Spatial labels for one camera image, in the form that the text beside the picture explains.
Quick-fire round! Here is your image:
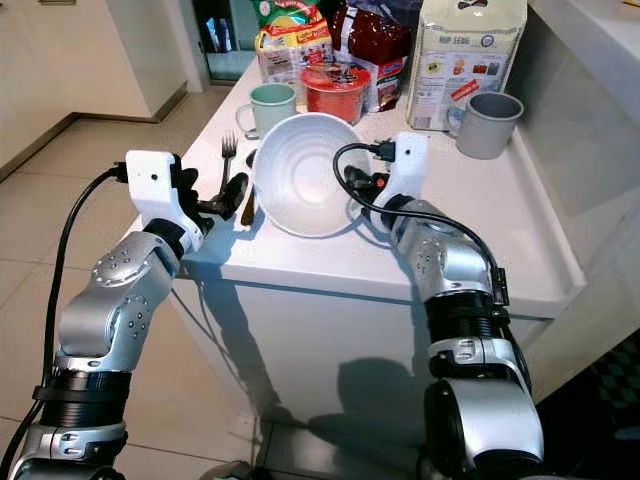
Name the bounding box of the dark spoon with gold handle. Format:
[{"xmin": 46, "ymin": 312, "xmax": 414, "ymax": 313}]
[{"xmin": 240, "ymin": 150, "xmax": 258, "ymax": 227}]

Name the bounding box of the large white bowl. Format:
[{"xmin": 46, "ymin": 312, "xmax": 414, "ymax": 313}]
[{"xmin": 252, "ymin": 112, "xmax": 373, "ymax": 239}]

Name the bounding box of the dark metal fork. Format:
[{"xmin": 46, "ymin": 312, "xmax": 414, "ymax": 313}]
[{"xmin": 220, "ymin": 135, "xmax": 238, "ymax": 196}]

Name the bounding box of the red lidded noodle bowl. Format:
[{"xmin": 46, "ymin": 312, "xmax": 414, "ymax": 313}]
[{"xmin": 300, "ymin": 62, "xmax": 371, "ymax": 123}]

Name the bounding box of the pale green mug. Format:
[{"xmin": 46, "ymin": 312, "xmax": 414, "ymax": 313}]
[{"xmin": 235, "ymin": 83, "xmax": 298, "ymax": 141}]

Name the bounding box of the white kitchen counter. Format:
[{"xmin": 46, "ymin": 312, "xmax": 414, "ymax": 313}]
[{"xmin": 130, "ymin": 50, "xmax": 586, "ymax": 446}]

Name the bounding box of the grey mug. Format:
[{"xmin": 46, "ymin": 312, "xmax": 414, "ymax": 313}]
[{"xmin": 447, "ymin": 90, "xmax": 524, "ymax": 161}]

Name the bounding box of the dark red snack bag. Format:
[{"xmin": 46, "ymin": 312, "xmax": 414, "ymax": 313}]
[{"xmin": 330, "ymin": 0, "xmax": 411, "ymax": 113}]

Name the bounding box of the large white cracker bag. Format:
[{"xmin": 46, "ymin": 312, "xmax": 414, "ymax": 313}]
[{"xmin": 407, "ymin": 0, "xmax": 529, "ymax": 131}]

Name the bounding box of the white kitchen cabinet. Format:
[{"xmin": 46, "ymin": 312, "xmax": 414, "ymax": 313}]
[{"xmin": 0, "ymin": 0, "xmax": 191, "ymax": 181}]

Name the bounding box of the green noodle packet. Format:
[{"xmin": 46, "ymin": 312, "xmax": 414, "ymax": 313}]
[{"xmin": 253, "ymin": 0, "xmax": 321, "ymax": 31}]

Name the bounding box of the dark patterned floor mat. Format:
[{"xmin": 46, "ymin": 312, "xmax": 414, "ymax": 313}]
[{"xmin": 545, "ymin": 330, "xmax": 640, "ymax": 441}]

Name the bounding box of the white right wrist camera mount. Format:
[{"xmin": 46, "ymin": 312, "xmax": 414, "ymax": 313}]
[{"xmin": 375, "ymin": 132, "xmax": 429, "ymax": 208}]

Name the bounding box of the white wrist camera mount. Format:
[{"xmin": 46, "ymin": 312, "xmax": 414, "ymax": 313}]
[
  {"xmin": 125, "ymin": 150, "xmax": 193, "ymax": 243},
  {"xmin": 375, "ymin": 132, "xmax": 429, "ymax": 208}
]

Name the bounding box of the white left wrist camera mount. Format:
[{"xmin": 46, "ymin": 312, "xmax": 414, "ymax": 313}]
[{"xmin": 125, "ymin": 150, "xmax": 193, "ymax": 243}]

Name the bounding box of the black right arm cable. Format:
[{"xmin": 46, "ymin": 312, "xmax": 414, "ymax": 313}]
[{"xmin": 335, "ymin": 142, "xmax": 511, "ymax": 306}]

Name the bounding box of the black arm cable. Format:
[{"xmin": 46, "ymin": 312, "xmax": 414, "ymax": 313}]
[
  {"xmin": 0, "ymin": 165, "xmax": 127, "ymax": 480},
  {"xmin": 335, "ymin": 142, "xmax": 511, "ymax": 306}
]

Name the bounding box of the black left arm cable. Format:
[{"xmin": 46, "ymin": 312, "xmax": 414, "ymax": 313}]
[{"xmin": 0, "ymin": 165, "xmax": 127, "ymax": 480}]

